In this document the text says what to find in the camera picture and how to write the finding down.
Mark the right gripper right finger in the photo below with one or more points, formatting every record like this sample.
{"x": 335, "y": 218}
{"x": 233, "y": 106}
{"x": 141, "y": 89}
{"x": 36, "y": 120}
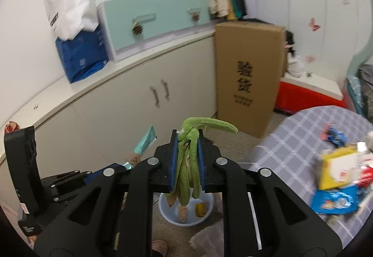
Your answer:
{"x": 262, "y": 215}

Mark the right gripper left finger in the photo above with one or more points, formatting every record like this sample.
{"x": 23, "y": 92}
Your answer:
{"x": 153, "y": 175}

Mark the blue snack wrapper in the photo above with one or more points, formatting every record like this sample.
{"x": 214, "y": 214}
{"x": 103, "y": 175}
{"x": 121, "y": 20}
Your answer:
{"x": 335, "y": 202}

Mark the green plush toy strips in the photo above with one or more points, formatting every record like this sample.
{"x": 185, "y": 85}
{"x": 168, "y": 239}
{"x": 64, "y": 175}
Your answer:
{"x": 187, "y": 176}

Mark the yellow white snack packet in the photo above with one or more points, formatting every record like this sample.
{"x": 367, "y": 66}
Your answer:
{"x": 339, "y": 167}

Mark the light blue trash bin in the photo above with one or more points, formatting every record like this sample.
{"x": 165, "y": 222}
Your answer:
{"x": 196, "y": 211}

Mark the purple grid tablecloth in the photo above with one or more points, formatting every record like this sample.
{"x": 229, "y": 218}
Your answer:
{"x": 293, "y": 148}

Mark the long white floor cabinet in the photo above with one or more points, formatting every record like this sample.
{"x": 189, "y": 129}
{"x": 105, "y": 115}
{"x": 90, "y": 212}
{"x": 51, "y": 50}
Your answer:
{"x": 93, "y": 123}

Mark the red storage box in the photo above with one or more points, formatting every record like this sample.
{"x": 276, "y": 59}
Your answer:
{"x": 297, "y": 94}

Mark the white plastic bag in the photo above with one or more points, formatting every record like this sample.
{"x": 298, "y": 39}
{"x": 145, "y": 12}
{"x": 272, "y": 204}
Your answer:
{"x": 295, "y": 66}

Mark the tall brown cardboard box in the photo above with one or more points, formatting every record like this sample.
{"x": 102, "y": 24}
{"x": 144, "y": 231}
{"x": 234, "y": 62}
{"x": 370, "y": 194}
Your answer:
{"x": 249, "y": 66}

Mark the grey folded duvet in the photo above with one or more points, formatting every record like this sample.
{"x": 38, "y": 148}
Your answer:
{"x": 366, "y": 81}

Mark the mint green drawer unit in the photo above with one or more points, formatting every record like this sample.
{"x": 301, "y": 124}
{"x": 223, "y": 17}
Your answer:
{"x": 132, "y": 26}

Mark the white paper shopping bag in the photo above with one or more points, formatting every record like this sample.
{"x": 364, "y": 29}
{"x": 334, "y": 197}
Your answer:
{"x": 68, "y": 18}

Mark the white wardrobe doors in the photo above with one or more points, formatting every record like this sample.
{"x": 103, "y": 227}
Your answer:
{"x": 327, "y": 33}

